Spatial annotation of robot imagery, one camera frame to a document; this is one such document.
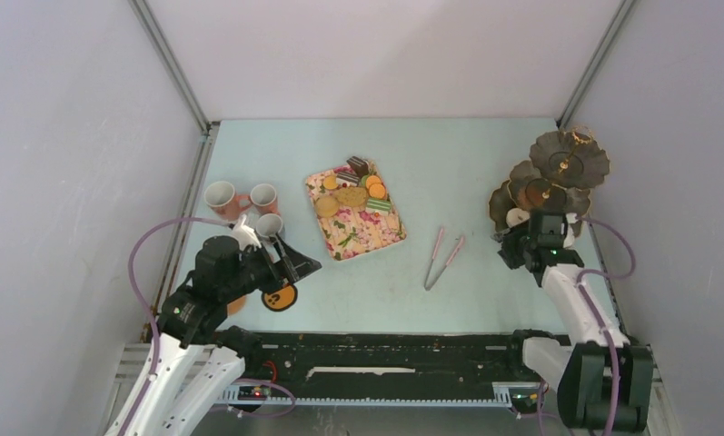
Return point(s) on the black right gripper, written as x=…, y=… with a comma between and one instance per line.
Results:
x=508, y=253

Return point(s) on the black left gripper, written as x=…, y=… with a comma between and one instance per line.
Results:
x=295, y=263

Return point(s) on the white donut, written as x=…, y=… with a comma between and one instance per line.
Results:
x=516, y=216

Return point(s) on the three tier black cake stand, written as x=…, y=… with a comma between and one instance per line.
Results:
x=562, y=170

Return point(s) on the pink handled metal tongs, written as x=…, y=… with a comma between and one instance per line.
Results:
x=437, y=264

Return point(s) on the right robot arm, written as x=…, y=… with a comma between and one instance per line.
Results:
x=603, y=380

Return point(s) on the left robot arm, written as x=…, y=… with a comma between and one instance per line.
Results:
x=190, y=363

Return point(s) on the orange question mark coaster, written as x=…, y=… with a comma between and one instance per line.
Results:
x=281, y=300

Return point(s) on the blue grey mug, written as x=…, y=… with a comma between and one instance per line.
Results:
x=269, y=225

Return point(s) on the floral rectangular tray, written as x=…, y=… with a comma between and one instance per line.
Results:
x=352, y=231

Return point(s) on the tan round cookie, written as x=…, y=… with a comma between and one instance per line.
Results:
x=326, y=206

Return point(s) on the small pink cup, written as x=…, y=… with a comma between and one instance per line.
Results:
x=264, y=198

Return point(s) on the lower wooden round coaster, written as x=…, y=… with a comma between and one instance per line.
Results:
x=234, y=307

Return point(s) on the brown oval cookie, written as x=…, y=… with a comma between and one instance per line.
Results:
x=352, y=196

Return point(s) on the small yellow cookie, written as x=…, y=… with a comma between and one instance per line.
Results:
x=330, y=182

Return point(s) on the green striped cake slice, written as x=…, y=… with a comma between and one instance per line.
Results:
x=378, y=206

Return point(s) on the pink mug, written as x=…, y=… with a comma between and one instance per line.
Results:
x=222, y=198

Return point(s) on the striped chocolate cake slice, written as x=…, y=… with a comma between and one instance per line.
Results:
x=346, y=179

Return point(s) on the orange round biscuit lower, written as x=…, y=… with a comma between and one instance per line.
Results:
x=377, y=191

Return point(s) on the orange round biscuit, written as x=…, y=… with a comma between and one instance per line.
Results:
x=377, y=191
x=370, y=180

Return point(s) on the orange round biscuit upper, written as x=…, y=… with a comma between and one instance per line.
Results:
x=370, y=180

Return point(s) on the chocolate cake piece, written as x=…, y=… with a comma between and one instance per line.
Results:
x=359, y=166

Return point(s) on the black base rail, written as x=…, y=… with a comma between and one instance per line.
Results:
x=390, y=367

